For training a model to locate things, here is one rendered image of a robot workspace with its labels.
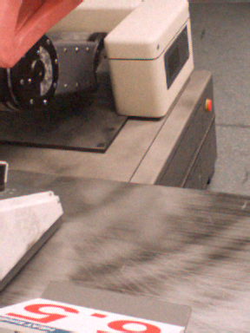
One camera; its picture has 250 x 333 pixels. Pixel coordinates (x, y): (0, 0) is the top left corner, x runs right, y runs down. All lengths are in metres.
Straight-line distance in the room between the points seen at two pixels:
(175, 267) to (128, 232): 0.05
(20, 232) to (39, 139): 0.92
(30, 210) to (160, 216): 0.09
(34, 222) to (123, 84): 0.91
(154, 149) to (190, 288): 0.86
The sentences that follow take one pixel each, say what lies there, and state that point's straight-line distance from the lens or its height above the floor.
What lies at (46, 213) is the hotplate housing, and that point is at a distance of 0.35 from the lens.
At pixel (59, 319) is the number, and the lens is 0.29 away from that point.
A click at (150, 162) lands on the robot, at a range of 1.12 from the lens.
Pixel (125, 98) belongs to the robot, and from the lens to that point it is 1.25.
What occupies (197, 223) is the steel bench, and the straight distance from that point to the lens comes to 0.36.
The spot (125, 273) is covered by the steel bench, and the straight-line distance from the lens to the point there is 0.34.
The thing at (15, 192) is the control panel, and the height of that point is 0.79.
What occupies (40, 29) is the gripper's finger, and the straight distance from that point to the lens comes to 0.32.
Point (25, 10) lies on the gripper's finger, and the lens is 0.33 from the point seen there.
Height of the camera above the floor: 0.99
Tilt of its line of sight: 31 degrees down
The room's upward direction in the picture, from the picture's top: 8 degrees counter-clockwise
